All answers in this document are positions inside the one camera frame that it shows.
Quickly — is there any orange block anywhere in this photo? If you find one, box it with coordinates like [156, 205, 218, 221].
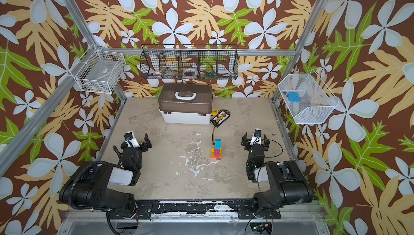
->
[211, 153, 222, 160]

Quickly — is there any teal rectangular block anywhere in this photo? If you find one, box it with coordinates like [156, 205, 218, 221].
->
[215, 139, 222, 150]

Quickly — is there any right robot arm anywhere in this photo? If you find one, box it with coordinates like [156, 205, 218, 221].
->
[241, 129, 314, 218]

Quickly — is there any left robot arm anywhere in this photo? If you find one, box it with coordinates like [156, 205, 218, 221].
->
[59, 131, 152, 217]

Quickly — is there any black battery pack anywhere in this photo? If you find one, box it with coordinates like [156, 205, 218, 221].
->
[210, 110, 231, 127]

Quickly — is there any yellow tape measure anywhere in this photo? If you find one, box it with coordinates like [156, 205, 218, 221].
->
[211, 108, 220, 117]

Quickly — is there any blue device in basket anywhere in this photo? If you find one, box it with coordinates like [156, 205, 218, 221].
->
[287, 92, 300, 103]

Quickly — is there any white box with brown lid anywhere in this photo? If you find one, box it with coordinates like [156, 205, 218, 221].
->
[158, 83, 213, 125]

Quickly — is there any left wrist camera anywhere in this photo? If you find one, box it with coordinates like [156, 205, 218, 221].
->
[124, 131, 140, 148]

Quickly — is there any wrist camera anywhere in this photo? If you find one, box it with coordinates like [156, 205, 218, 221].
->
[250, 128, 262, 145]
[124, 131, 140, 148]

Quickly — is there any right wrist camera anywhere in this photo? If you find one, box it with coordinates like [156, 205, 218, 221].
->
[250, 128, 262, 145]

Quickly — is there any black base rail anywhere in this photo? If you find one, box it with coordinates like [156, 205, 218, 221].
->
[135, 198, 281, 220]

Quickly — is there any white wire basket right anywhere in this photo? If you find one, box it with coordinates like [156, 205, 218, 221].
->
[278, 70, 340, 125]

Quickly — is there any white wire basket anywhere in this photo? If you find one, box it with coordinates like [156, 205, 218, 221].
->
[71, 45, 126, 94]
[278, 70, 340, 125]

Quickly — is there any white wire basket left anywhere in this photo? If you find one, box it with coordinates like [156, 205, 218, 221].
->
[71, 45, 126, 94]

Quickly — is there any black wire basket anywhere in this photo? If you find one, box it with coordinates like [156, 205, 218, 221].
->
[139, 44, 239, 80]

